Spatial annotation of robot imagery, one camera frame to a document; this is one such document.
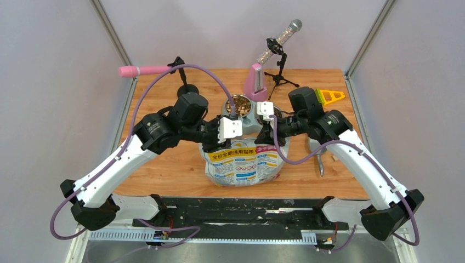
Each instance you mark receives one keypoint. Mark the metal food scoop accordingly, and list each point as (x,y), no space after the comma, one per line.
(314,146)

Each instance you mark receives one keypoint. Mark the pet food bag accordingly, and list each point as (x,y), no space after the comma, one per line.
(244,164)

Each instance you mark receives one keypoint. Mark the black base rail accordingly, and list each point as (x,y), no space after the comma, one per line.
(314,222)

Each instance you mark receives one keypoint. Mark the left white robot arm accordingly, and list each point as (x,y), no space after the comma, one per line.
(94,203)

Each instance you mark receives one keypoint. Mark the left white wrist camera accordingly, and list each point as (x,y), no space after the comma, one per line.
(229,129)

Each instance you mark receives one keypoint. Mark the pink microphone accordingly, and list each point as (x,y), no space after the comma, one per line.
(135,71)

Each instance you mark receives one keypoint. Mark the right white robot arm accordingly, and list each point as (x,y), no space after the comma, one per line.
(390,203)

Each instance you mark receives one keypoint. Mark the grey double pet bowl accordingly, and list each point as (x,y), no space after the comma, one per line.
(246,112)

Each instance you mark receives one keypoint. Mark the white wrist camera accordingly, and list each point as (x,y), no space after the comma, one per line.
(264,111)
(229,129)

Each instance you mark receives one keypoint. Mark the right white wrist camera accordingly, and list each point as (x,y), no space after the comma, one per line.
(264,111)

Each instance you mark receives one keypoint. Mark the yellow green triangle toy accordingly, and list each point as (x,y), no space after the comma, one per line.
(326,97)

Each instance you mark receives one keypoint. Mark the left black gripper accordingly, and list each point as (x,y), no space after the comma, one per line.
(215,146)

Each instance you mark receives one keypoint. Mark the black tripod mic stand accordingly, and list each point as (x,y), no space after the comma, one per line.
(278,79)

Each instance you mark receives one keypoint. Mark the pink metronome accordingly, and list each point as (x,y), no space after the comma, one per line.
(254,87)

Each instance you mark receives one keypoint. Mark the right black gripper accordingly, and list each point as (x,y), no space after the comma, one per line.
(266,135)

